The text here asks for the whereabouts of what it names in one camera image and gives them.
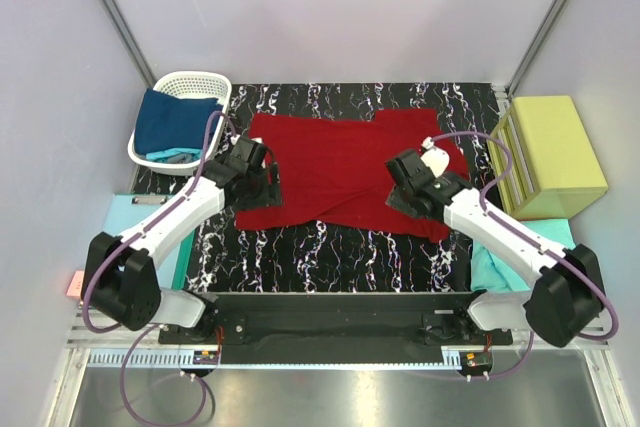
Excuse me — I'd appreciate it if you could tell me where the red t-shirt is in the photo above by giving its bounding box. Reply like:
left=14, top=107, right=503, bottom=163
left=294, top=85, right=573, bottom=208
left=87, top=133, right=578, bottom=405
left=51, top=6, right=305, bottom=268
left=235, top=108, right=450, bottom=243

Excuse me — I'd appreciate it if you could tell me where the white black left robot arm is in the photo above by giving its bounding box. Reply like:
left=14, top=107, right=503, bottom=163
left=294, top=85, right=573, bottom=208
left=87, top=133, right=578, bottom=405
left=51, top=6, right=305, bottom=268
left=81, top=136, right=282, bottom=343

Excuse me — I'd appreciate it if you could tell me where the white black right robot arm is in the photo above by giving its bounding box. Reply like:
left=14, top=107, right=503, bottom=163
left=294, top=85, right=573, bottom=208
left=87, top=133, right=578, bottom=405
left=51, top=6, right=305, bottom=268
left=386, top=149, right=613, bottom=347

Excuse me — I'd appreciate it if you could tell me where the light blue t-shirt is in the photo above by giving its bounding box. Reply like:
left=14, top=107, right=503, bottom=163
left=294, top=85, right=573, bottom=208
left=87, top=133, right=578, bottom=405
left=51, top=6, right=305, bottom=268
left=145, top=148, right=202, bottom=164

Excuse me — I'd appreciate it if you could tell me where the navy blue t-shirt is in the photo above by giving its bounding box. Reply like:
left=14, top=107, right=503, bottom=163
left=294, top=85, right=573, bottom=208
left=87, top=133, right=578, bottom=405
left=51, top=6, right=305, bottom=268
left=134, top=89, right=222, bottom=155

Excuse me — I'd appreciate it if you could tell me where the white plastic laundry basket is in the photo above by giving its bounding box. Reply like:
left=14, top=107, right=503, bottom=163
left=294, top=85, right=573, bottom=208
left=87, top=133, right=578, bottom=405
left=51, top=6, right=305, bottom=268
left=127, top=71, right=232, bottom=176

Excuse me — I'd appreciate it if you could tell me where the folded turquoise t-shirt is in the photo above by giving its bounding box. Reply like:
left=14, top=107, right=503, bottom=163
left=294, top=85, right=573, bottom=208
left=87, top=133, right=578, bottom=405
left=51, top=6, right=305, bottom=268
left=470, top=219, right=576, bottom=293

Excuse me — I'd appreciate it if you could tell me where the green clipboard with paper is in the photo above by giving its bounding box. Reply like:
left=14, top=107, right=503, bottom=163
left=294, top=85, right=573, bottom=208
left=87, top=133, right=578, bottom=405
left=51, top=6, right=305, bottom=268
left=82, top=195, right=199, bottom=306

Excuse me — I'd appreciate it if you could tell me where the yellow drawer box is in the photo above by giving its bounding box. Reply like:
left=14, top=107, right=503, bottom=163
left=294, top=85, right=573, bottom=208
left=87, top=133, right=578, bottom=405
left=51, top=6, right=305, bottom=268
left=488, top=96, right=609, bottom=220

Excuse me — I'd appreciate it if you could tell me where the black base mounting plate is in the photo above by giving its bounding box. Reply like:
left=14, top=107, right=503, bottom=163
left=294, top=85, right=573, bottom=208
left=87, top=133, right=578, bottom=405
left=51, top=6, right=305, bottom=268
left=159, top=293, right=513, bottom=369

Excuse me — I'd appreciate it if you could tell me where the pink sponge block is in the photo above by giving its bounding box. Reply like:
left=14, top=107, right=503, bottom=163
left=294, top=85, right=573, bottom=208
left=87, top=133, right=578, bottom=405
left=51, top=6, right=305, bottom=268
left=66, top=270, right=84, bottom=300

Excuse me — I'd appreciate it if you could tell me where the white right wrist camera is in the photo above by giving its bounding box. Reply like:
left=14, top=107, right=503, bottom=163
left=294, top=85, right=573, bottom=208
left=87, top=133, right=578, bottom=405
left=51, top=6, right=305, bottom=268
left=420, top=137, right=450, bottom=177

